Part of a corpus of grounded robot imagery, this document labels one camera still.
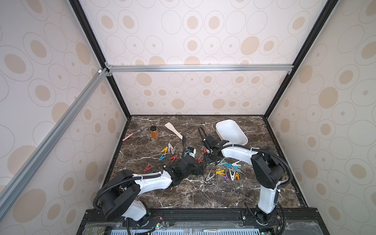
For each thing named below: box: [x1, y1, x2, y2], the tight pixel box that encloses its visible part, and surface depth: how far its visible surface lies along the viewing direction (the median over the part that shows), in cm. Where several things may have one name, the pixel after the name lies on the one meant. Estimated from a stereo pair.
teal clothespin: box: [224, 163, 242, 172], surface depth 94 cm
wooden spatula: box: [164, 121, 184, 140], surface depth 115 cm
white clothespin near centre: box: [206, 168, 215, 182], surface depth 89 cm
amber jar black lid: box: [150, 125, 159, 140], surface depth 102 cm
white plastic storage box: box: [215, 119, 249, 147], surface depth 109 cm
